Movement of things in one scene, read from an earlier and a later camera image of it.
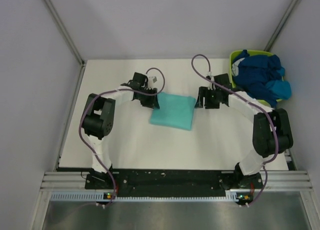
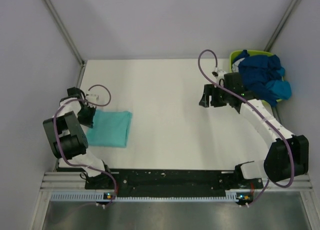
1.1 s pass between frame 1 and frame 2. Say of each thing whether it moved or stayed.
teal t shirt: moved
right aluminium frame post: stayed
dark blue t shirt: stayed
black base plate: stayed
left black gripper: moved
